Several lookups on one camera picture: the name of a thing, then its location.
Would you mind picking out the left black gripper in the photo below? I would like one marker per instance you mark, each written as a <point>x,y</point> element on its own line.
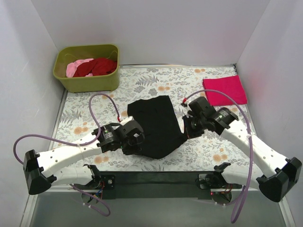
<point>132,146</point>

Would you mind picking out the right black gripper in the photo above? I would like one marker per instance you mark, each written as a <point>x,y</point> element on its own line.
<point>189,127</point>

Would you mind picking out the black t shirt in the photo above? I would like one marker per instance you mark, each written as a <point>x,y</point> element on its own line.
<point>162,132</point>

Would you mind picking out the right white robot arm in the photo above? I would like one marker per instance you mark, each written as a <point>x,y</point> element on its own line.
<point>277,174</point>

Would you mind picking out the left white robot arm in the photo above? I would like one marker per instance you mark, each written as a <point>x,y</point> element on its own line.
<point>50,168</point>

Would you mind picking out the folded magenta t shirt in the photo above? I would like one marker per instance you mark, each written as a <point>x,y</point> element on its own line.
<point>231,86</point>

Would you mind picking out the dark red garment in bin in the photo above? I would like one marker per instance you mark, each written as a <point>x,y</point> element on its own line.
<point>96,67</point>

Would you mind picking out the olive green plastic bin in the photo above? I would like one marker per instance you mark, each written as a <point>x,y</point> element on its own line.
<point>70,54</point>

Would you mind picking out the pink garment in bin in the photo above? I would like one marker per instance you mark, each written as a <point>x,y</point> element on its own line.
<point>72,67</point>

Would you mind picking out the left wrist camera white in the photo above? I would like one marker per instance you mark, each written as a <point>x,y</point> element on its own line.
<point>125,119</point>

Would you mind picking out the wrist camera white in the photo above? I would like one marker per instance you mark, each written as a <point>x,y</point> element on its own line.
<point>125,119</point>
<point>185,105</point>

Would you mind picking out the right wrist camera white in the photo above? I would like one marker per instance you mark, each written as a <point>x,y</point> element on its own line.
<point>185,105</point>

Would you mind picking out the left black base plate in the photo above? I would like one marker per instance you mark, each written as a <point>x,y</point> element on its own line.
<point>105,182</point>

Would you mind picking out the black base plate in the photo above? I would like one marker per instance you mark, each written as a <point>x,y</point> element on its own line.
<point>105,182</point>
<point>210,181</point>

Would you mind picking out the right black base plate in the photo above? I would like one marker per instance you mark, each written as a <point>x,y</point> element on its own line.
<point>210,181</point>

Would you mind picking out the aluminium frame rail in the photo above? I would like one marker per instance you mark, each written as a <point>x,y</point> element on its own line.
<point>59,188</point>

